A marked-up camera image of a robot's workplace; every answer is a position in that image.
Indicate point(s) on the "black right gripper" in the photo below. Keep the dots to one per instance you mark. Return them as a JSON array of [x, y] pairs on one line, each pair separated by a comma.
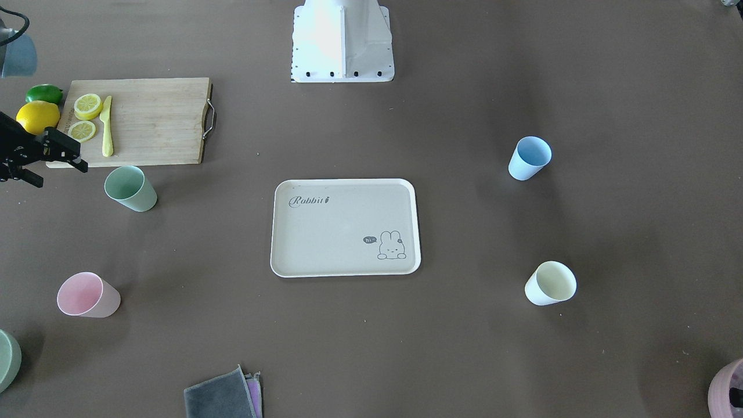
[[17, 152]]

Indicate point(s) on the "green cup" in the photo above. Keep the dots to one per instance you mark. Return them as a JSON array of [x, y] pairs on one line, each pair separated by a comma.
[[129, 186]]

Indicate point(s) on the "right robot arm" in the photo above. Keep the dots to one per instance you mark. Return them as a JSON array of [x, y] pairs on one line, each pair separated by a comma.
[[19, 58]]

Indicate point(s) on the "cream rabbit tray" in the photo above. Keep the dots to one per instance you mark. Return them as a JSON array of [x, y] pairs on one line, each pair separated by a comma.
[[345, 227]]

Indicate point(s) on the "yellow lemon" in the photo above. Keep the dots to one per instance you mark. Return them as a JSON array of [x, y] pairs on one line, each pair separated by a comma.
[[37, 115]]

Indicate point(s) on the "lemon slice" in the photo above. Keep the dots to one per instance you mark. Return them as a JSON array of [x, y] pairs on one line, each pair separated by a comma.
[[87, 107], [82, 131]]

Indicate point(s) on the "yellow plastic knife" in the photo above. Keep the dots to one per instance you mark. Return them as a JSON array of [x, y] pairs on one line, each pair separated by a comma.
[[105, 117]]

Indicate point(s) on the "green lime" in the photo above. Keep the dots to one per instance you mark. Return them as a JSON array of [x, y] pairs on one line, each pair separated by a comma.
[[45, 93]]

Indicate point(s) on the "pink cup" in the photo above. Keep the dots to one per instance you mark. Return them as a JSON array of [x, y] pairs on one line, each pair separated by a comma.
[[85, 294]]

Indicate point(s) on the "green bowl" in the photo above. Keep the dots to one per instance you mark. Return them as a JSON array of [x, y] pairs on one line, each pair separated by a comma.
[[10, 359]]

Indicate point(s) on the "grey cloth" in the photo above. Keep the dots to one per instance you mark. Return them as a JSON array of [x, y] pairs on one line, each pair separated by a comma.
[[235, 394]]

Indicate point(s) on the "blue cup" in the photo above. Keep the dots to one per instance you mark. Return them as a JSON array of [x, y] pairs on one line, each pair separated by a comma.
[[530, 155]]

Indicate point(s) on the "cream cup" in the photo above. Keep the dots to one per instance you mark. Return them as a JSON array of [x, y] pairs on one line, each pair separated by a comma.
[[551, 282]]

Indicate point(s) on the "pink bowl with ice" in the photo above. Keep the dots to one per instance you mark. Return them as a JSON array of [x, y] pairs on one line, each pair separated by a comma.
[[724, 395]]

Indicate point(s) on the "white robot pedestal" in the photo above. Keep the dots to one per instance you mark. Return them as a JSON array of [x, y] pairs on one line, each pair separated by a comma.
[[342, 41]]

